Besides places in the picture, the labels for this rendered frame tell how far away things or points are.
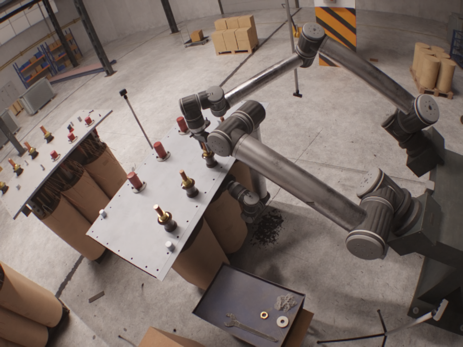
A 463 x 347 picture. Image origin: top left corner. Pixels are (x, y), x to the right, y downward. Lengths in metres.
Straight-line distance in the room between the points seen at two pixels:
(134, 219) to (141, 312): 1.56
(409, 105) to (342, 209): 0.85
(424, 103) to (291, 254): 1.97
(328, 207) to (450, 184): 1.04
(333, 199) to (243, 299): 0.93
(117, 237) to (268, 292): 1.06
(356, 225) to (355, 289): 1.55
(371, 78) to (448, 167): 0.88
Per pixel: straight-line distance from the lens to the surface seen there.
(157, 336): 1.83
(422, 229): 1.42
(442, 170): 1.96
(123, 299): 3.22
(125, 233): 1.68
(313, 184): 1.15
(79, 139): 2.72
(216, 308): 1.75
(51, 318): 3.48
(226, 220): 2.14
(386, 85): 1.64
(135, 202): 1.80
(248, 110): 1.33
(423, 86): 5.82
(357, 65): 1.61
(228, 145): 1.18
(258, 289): 1.73
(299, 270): 2.69
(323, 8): 5.96
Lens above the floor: 2.52
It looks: 45 degrees down
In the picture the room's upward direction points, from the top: 18 degrees counter-clockwise
